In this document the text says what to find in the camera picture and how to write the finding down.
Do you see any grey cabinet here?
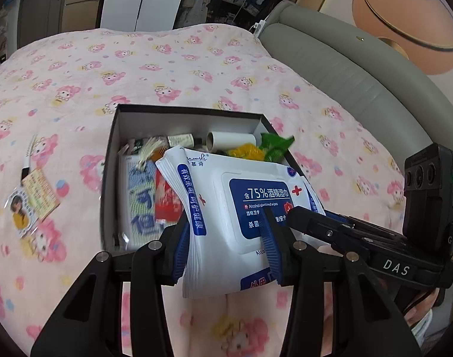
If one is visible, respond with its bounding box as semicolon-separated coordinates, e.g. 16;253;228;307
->
16;0;73;51

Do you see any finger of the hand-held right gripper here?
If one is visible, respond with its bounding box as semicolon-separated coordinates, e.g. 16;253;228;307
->
325;210;408;245
287;207;376;258

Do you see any grey padded headboard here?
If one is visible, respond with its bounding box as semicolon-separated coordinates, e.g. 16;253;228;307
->
258;0;453;194

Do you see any white wall plug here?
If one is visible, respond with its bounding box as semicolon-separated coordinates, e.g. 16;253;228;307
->
249;19;269;37

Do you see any small cream tube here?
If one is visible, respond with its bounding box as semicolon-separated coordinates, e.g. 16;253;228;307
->
169;133;196;148

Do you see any white paper roll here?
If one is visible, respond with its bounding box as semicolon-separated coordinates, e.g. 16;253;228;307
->
206;131;257;150

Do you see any yellow mesh packet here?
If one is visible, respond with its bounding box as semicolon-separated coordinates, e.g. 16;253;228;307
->
226;146;266;161

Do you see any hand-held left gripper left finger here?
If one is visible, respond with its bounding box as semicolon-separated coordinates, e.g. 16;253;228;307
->
30;216;192;357

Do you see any pink printed blanket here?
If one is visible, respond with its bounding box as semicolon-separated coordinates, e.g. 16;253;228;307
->
0;24;431;357

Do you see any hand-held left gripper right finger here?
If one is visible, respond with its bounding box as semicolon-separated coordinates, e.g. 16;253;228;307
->
260;208;422;357

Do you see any black cardboard box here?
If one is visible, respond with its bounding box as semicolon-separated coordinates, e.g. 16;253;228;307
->
101;103;305;258

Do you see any green snack packet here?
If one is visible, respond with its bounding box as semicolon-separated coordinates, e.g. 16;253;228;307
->
257;132;295;163

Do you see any white wet wipes pack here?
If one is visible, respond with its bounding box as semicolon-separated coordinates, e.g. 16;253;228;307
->
155;145;327;299

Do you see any red sachet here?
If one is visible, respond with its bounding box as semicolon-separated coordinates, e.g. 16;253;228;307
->
154;169;186;227

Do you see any orange printed card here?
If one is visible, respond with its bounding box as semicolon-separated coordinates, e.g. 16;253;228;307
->
21;168;61;222

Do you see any beige tassel charm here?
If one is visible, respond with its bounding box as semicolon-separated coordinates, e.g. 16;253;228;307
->
136;137;168;168

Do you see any white cabinet door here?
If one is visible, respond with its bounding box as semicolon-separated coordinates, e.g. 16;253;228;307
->
100;0;194;32

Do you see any blue striped tissue pack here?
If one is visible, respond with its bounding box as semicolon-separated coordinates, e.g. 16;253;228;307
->
118;154;164;251

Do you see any orange round wall picture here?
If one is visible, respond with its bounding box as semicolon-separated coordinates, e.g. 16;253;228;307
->
351;0;453;76

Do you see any round photo badge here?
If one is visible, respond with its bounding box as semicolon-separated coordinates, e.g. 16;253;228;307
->
4;190;39;239

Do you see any person's right forearm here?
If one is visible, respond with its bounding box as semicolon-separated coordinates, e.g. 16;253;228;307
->
404;297;435;347

